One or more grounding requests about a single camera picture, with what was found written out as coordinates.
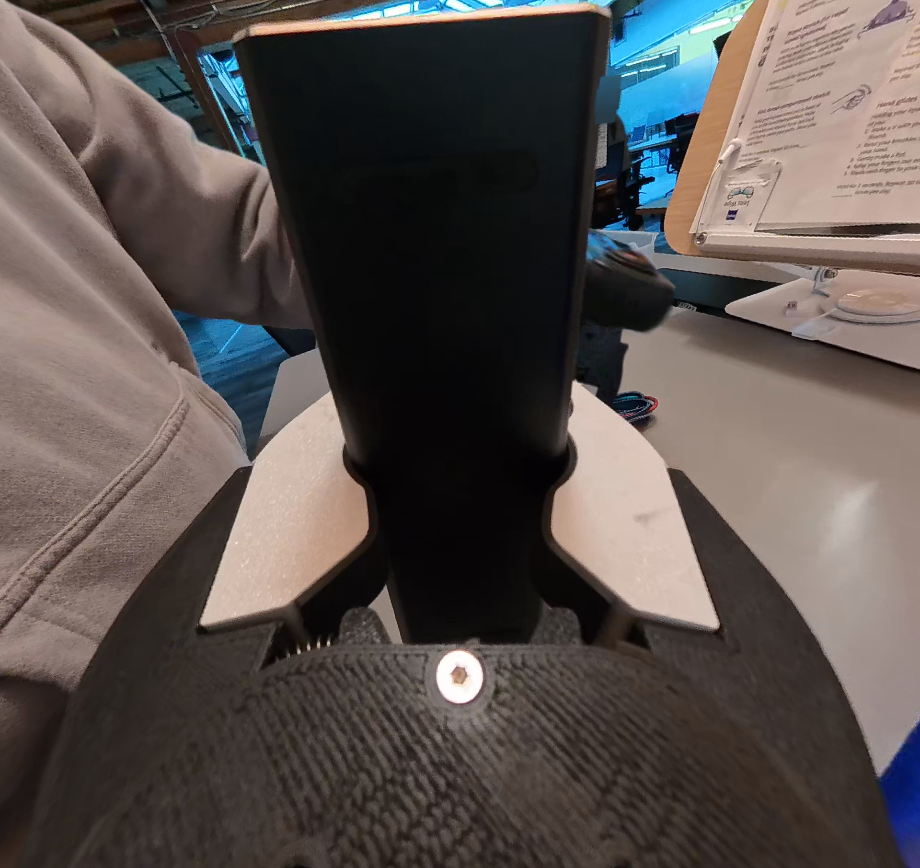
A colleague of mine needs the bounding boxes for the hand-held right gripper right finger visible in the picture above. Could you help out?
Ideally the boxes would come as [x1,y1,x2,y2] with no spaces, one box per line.
[541,382,721,648]

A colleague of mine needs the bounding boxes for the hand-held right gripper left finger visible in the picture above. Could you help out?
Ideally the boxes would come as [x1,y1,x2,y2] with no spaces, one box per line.
[198,390,380,642]

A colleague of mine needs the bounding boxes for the person's left forearm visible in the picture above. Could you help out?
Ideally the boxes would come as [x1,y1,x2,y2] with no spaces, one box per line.
[172,138,315,330]

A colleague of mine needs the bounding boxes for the black flat panel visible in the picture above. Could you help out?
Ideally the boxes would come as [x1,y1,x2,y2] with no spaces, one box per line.
[657,264,792,317]

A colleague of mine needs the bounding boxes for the black office chair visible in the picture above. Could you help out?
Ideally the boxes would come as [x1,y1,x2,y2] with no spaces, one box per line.
[604,156,656,231]

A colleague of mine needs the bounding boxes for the small white wipe packet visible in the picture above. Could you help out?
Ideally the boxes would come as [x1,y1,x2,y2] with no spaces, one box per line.
[708,167,782,232]

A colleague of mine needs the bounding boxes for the wooden document stand board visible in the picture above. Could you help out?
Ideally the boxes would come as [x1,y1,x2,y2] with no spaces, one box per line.
[665,0,920,276]

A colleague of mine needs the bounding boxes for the white metal document ledge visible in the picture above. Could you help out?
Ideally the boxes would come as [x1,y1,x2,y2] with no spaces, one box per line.
[693,230,920,270]

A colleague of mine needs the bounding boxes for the white stand base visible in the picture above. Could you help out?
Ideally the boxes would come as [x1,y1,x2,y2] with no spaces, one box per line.
[724,271,920,370]

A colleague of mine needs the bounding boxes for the person's grey sweatshirt torso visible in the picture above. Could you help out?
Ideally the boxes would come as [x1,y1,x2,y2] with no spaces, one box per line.
[0,0,254,833]

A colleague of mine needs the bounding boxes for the printed paper sheets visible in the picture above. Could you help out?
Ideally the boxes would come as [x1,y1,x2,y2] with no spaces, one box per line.
[690,0,920,236]

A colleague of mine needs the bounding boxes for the blue object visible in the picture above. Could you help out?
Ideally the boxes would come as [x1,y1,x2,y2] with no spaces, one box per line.
[878,742,920,868]

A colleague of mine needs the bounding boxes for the coloured braided cable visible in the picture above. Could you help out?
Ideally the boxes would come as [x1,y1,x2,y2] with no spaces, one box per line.
[611,391,661,425]

